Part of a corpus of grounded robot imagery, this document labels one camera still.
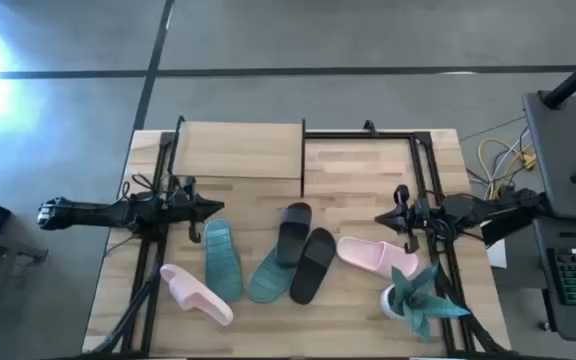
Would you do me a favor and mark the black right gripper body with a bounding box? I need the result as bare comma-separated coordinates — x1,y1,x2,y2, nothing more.
396,184,440,233

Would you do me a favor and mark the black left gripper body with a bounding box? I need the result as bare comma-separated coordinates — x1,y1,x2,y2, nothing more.
167,177,202,225

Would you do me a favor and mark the pink rubber slide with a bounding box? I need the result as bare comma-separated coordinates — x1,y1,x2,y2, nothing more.
159,263,235,327
336,236,420,281

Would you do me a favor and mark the green rubber slide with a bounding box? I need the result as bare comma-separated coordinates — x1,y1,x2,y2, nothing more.
246,244,297,304
203,218,244,303

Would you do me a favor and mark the green artificial plant white pot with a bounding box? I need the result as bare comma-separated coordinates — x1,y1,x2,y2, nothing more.
380,263,471,343

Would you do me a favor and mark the white paper sheet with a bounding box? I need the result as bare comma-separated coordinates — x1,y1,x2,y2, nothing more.
484,219,508,270

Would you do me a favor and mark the black equipment cart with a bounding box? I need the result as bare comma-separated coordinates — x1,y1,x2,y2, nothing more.
521,89,576,346

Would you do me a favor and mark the grey metal stand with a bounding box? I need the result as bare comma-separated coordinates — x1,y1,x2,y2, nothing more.
0,227,49,281

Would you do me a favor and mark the black pole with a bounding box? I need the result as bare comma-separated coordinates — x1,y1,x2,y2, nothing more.
541,45,576,110

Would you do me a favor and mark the black aluminium table frame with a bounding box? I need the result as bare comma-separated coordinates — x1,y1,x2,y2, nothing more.
87,117,512,359

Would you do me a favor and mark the wooden shelf with black frame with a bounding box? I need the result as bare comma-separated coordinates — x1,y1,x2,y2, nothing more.
166,115,308,199

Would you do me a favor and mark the yellow cable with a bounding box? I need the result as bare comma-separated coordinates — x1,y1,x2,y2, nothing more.
476,137,538,201

